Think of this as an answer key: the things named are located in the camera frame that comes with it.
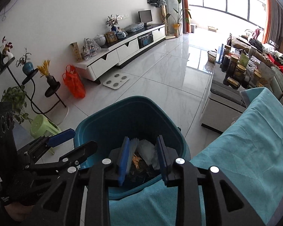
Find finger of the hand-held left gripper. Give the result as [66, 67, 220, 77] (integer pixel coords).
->
[25, 141, 98, 176]
[16, 128, 76, 166]

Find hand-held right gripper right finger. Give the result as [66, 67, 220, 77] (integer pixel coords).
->
[156, 135, 266, 226]

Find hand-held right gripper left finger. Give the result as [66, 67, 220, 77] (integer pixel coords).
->
[24, 136, 131, 226]

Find gold foil wrapper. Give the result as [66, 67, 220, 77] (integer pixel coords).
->
[132, 153, 145, 169]

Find white foam fruit net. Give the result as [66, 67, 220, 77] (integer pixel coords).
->
[137, 140, 156, 168]

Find teal plastic bin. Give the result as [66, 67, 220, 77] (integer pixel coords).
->
[74, 96, 191, 200]

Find person's left hand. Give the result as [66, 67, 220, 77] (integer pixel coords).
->
[2, 202, 38, 222]

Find green plastic stool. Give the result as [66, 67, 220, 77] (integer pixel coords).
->
[29, 114, 62, 155]

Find green leafy potted plant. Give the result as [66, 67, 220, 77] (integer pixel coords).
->
[1, 86, 32, 124]

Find black tiered plant stand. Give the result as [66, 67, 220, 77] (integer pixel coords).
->
[0, 52, 68, 123]

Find orange plastic bag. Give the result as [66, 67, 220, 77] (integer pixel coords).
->
[62, 65, 86, 99]

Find yellow flowers in black vase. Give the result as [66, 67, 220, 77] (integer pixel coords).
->
[37, 60, 58, 85]

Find teal grey printed tablecloth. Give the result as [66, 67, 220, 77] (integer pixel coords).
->
[108, 87, 283, 226]

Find small plant in blue pot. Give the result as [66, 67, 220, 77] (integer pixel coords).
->
[16, 48, 34, 75]

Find white bathroom scale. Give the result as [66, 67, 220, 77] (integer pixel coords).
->
[103, 73, 131, 90]

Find yellow gift box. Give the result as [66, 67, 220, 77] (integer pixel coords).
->
[71, 42, 83, 62]

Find glass coffee table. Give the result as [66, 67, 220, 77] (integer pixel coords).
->
[200, 49, 251, 134]

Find wrapped ship model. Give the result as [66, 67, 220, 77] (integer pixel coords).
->
[81, 38, 102, 60]

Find red leaf plant white vase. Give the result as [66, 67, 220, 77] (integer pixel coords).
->
[0, 31, 16, 64]

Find white ceramic lidded jar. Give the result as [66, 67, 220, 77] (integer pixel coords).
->
[94, 34, 107, 47]

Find white TV cabinet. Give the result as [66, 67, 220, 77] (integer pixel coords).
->
[75, 24, 166, 84]

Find wicker basket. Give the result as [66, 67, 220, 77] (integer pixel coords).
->
[207, 50, 218, 64]

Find group of storage jars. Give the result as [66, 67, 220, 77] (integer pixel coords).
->
[220, 44, 263, 89]

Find plant in blue vase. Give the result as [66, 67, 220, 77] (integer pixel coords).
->
[105, 15, 120, 32]

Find clear plastic bag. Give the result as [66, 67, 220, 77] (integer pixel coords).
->
[124, 22, 146, 32]

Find green brown sofa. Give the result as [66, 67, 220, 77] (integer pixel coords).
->
[226, 35, 283, 119]

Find black monitor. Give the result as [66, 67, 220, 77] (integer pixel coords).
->
[138, 10, 153, 27]

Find tall leafy potted plant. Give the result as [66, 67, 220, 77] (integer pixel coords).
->
[166, 0, 192, 38]

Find black bag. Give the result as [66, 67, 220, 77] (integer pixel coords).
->
[249, 38, 264, 51]

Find orange grey curtain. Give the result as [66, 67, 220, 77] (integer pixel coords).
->
[262, 0, 283, 46]
[180, 0, 189, 33]

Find white floor air conditioner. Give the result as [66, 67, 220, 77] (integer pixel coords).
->
[158, 0, 182, 34]

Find standing fan with patterned cover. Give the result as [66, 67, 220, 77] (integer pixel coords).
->
[147, 0, 167, 25]

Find wooden picture frame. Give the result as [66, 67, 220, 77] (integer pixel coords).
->
[105, 31, 117, 43]

